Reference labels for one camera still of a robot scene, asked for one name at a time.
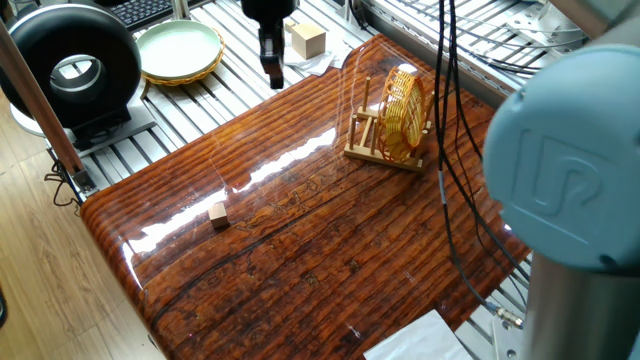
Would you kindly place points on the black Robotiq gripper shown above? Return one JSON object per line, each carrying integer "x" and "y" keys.
{"x": 270, "y": 7}

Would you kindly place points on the yellow wicker basket dish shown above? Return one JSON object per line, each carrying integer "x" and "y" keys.
{"x": 400, "y": 115}

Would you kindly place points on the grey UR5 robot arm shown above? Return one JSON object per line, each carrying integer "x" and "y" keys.
{"x": 565, "y": 165}

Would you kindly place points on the wooden dish rack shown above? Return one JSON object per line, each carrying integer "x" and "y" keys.
{"x": 380, "y": 157}

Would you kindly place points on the tiny wooden block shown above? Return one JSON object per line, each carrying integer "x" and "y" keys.
{"x": 290, "y": 25}

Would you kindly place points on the large wooden block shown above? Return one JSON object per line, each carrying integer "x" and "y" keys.
{"x": 308, "y": 42}

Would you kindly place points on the brown wicker tray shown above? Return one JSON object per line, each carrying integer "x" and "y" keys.
{"x": 212, "y": 67}

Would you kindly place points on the pale green plate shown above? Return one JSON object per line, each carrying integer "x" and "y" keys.
{"x": 180, "y": 50}

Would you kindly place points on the black keyboard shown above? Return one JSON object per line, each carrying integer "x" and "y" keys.
{"x": 140, "y": 12}

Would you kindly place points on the grey metal stand plate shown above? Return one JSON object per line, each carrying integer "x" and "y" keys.
{"x": 142, "y": 122}

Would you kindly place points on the small wooden cube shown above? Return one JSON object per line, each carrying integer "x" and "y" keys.
{"x": 218, "y": 216}

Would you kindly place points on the flat white paper sheet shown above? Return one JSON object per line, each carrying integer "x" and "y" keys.
{"x": 420, "y": 335}

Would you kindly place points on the short metal post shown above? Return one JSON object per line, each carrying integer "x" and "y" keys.
{"x": 181, "y": 9}

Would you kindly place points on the aluminium frame post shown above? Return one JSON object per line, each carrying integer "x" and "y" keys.
{"x": 40, "y": 100}

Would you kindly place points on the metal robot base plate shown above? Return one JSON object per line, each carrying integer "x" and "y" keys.
{"x": 505, "y": 342}

